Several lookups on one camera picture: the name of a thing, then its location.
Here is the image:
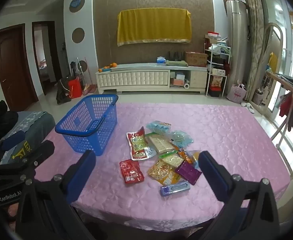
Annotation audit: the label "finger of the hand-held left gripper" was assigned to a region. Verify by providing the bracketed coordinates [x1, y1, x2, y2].
[0, 141, 55, 173]
[0, 131, 25, 160]

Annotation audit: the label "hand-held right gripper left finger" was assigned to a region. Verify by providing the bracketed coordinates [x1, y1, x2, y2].
[16, 149, 97, 240]

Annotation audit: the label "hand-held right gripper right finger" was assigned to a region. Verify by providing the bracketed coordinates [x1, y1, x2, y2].
[198, 151, 280, 240]

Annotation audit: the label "purple snack packet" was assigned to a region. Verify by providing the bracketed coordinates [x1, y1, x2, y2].
[175, 160, 202, 185]

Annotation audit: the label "long orange snack packet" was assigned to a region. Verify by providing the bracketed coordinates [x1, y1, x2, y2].
[178, 148, 199, 167]

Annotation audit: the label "blue chewing gum pack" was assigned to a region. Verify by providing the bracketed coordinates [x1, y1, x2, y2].
[160, 180, 190, 197]

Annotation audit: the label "green-topped snack packet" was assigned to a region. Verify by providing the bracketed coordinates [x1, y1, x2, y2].
[159, 151, 184, 167]

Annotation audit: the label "small red snack packet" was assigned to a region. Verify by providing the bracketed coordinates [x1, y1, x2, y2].
[119, 159, 145, 185]

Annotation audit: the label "light blue snack packet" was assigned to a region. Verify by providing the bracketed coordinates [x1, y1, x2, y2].
[170, 130, 194, 147]

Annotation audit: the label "yellow snack packet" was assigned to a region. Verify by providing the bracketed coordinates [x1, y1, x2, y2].
[148, 158, 181, 187]

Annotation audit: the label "blue plastic basket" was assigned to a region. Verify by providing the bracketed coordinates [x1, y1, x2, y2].
[55, 94, 119, 156]

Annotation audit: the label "clear cracker packet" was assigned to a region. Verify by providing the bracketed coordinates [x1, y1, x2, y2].
[144, 132, 177, 154]

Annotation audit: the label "large red snack packet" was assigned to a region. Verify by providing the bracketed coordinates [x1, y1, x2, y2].
[126, 126, 150, 160]

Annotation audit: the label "light blue cake packet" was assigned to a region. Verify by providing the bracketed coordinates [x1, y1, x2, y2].
[146, 121, 172, 134]

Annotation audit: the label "black clothing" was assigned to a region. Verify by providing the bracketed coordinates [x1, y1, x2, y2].
[0, 100, 19, 143]

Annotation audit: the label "pink quilted tablecloth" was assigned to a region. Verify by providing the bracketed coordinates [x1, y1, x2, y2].
[34, 102, 290, 232]

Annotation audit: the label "black bag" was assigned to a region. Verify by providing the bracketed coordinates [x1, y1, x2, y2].
[56, 76, 73, 105]

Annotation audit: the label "red bag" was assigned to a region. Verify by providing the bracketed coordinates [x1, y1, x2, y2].
[68, 77, 83, 98]

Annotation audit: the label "brown wooden door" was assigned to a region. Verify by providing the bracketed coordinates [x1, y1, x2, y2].
[0, 24, 38, 105]

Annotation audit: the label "broom with pink dustpan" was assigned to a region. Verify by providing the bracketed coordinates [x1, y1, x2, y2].
[84, 57, 96, 95]

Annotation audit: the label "pink tote bag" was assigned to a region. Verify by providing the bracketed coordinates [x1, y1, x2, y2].
[227, 82, 247, 103]

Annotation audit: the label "red and black box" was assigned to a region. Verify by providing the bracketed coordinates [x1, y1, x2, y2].
[209, 84, 224, 97]

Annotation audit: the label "red hanging clothes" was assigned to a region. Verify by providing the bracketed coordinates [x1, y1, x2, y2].
[279, 92, 293, 132]

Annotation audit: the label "white metal storage rack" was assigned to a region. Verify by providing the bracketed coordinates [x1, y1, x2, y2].
[205, 44, 230, 98]

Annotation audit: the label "pile of oranges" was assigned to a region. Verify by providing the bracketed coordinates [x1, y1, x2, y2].
[98, 62, 118, 72]

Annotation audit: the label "white television cabinet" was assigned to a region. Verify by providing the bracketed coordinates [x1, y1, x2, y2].
[96, 63, 209, 95]

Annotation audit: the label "wooden drying rack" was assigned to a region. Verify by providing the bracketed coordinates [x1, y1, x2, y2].
[265, 70, 293, 180]

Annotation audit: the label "green folded cloth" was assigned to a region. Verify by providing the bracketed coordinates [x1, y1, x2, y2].
[166, 60, 189, 67]

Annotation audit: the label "cardboard box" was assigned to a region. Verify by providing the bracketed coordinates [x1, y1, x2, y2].
[185, 52, 208, 67]

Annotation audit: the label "yellow hanging cloth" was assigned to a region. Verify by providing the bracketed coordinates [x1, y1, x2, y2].
[269, 52, 279, 74]

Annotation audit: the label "silver tower air conditioner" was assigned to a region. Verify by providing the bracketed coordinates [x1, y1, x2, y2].
[226, 0, 249, 90]

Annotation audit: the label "patterned beige curtain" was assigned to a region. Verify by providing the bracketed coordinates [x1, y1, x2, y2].
[240, 0, 265, 100]

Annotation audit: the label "yellow cloth cover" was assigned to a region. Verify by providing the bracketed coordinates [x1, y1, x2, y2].
[117, 9, 192, 47]

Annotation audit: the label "round wall niche blue plate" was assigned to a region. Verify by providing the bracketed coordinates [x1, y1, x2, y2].
[69, 0, 85, 13]

